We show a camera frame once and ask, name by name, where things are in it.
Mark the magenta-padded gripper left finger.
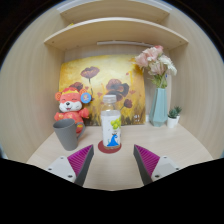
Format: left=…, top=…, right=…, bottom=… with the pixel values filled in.
left=46, top=143, right=95, bottom=187

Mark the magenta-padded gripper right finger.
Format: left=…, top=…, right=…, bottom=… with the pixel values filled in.
left=133, top=143, right=181, bottom=186

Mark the clear plastic water bottle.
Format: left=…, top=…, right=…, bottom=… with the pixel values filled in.
left=100, top=94, right=123, bottom=150

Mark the flat round red coaster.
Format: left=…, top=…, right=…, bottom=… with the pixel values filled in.
left=97, top=139, right=123, bottom=155

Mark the small potted green plant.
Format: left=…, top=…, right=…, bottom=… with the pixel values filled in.
left=166, top=107, right=180, bottom=129
left=174, top=105, right=184, bottom=124

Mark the teal faceted vase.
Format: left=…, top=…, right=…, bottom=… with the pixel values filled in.
left=148, top=87, right=169, bottom=128

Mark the red plush toy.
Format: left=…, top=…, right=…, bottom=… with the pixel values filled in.
left=53, top=87, right=93, bottom=135

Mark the yellow poppy flower painting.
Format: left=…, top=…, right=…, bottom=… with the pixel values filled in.
left=58, top=54, right=147, bottom=127

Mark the pink and white flower bouquet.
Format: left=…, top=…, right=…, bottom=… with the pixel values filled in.
left=134, top=45, right=178, bottom=90

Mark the light wood shelf board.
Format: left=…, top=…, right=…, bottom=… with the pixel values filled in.
left=43, top=17, right=190, bottom=52
left=57, top=0, right=173, bottom=25

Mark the grey cup with handle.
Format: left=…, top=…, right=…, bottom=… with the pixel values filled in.
left=52, top=118, right=86, bottom=152

